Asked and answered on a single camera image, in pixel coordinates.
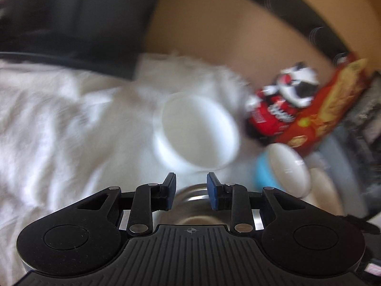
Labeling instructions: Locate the red cartoon toy car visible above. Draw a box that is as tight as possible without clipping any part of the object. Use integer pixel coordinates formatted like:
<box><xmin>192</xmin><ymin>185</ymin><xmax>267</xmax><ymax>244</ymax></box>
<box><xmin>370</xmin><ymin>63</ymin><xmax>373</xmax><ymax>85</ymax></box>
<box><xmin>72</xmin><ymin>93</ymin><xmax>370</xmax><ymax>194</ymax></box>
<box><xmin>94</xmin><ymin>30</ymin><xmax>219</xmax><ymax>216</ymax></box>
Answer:
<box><xmin>244</xmin><ymin>61</ymin><xmax>320</xmax><ymax>143</ymax></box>

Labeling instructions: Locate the red cardboard box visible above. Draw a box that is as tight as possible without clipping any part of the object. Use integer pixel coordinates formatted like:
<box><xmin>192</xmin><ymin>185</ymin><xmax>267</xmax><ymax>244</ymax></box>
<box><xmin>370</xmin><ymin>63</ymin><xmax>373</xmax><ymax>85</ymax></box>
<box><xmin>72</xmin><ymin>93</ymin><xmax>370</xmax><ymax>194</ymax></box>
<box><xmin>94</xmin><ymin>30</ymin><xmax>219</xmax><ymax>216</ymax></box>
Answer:
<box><xmin>275</xmin><ymin>51</ymin><xmax>371</xmax><ymax>157</ymax></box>

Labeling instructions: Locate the cream plate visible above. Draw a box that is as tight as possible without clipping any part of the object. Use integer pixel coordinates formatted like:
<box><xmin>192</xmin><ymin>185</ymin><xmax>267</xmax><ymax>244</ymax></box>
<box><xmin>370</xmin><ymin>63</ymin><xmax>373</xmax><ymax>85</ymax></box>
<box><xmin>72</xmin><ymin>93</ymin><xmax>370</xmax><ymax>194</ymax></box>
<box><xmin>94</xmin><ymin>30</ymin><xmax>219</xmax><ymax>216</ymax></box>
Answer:
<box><xmin>304</xmin><ymin>167</ymin><xmax>344</xmax><ymax>216</ymax></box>

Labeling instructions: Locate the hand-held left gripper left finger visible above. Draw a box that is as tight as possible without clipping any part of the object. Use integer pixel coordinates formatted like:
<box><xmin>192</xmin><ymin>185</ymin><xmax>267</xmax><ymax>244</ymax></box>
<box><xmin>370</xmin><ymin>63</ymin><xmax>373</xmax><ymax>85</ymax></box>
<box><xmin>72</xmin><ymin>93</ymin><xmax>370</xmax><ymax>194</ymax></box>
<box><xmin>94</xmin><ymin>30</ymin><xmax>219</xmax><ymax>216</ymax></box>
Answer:
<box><xmin>77</xmin><ymin>172</ymin><xmax>177</xmax><ymax>238</ymax></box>

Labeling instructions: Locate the blue plate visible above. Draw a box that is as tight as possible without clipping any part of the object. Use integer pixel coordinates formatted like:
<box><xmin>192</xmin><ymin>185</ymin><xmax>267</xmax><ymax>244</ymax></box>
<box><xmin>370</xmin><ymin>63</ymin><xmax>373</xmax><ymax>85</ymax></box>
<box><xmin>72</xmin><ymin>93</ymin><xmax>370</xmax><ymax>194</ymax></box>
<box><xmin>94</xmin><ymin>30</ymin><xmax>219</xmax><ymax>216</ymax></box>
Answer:
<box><xmin>253</xmin><ymin>152</ymin><xmax>282</xmax><ymax>189</ymax></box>

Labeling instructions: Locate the stainless steel bowl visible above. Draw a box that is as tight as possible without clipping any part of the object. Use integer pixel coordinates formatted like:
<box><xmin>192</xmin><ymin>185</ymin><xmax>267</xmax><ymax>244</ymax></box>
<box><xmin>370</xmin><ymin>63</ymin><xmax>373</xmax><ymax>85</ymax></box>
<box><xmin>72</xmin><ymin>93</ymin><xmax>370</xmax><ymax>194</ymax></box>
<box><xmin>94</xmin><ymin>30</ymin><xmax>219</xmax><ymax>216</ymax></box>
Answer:
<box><xmin>153</xmin><ymin>184</ymin><xmax>262</xmax><ymax>230</ymax></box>

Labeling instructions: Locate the dark patterned band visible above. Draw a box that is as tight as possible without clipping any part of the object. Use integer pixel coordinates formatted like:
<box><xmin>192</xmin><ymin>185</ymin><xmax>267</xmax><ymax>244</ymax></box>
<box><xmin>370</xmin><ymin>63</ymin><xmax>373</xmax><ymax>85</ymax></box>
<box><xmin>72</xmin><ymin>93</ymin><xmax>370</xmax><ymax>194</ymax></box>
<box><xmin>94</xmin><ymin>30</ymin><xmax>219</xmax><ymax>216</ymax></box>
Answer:
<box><xmin>236</xmin><ymin>0</ymin><xmax>356</xmax><ymax>64</ymax></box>

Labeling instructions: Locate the white knitted cloth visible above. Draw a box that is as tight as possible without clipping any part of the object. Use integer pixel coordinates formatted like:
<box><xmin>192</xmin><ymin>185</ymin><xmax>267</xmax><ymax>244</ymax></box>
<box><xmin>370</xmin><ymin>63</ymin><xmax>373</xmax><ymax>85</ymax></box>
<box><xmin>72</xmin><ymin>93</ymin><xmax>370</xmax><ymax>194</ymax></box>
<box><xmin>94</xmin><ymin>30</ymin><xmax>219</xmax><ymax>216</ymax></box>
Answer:
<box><xmin>0</xmin><ymin>52</ymin><xmax>259</xmax><ymax>286</ymax></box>

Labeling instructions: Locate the white deep bowl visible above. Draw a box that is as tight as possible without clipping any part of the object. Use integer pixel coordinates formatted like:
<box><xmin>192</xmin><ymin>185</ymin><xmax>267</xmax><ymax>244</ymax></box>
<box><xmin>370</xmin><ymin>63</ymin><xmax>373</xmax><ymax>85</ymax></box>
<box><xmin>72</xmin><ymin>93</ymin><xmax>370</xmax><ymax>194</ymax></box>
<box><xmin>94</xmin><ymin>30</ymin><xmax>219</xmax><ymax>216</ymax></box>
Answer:
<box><xmin>151</xmin><ymin>93</ymin><xmax>241</xmax><ymax>176</ymax></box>

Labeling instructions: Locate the grey fuzzy cloth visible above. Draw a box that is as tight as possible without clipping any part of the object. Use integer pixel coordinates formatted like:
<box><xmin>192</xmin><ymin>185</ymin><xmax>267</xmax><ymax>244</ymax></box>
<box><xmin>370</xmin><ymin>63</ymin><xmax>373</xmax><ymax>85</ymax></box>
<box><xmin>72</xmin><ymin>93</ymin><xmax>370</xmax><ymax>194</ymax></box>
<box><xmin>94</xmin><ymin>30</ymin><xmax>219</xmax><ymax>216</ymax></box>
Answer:
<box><xmin>333</xmin><ymin>71</ymin><xmax>381</xmax><ymax>218</ymax></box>

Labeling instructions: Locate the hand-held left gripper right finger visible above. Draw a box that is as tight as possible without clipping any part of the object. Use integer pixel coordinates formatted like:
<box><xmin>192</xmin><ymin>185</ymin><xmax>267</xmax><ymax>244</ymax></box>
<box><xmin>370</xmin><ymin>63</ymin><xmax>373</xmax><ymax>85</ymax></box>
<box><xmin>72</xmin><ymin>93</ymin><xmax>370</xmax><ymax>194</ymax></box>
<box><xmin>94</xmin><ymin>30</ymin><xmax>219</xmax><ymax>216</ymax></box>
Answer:
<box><xmin>207</xmin><ymin>172</ymin><xmax>308</xmax><ymax>235</ymax></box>

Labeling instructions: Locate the black monitor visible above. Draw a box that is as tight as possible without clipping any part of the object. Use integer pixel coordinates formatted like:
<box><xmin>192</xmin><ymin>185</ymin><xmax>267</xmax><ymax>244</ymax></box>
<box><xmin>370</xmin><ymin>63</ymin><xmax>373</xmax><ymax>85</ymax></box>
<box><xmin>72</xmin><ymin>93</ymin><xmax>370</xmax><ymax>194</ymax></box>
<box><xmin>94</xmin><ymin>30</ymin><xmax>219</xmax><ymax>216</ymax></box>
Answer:
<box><xmin>0</xmin><ymin>0</ymin><xmax>169</xmax><ymax>81</ymax></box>

